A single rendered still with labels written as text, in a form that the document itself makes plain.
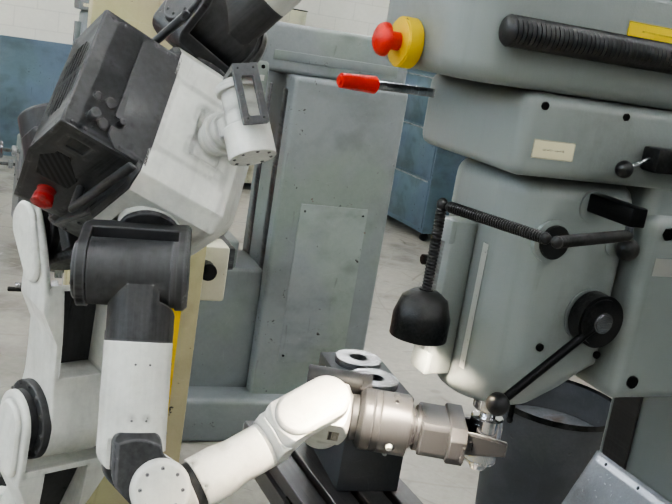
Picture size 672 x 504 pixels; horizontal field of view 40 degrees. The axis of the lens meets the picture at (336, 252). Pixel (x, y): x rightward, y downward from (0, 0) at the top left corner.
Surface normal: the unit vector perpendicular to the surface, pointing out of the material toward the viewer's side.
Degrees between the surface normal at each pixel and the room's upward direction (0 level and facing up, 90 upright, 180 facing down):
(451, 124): 90
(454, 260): 90
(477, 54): 90
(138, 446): 70
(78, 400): 81
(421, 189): 90
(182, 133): 58
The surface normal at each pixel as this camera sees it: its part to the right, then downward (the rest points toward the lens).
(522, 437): -0.57, 0.17
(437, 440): -0.04, 0.23
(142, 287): 0.14, -0.09
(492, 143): -0.91, -0.05
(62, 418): 0.68, 0.11
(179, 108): 0.64, -0.28
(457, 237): 0.39, 0.27
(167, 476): 0.37, -0.07
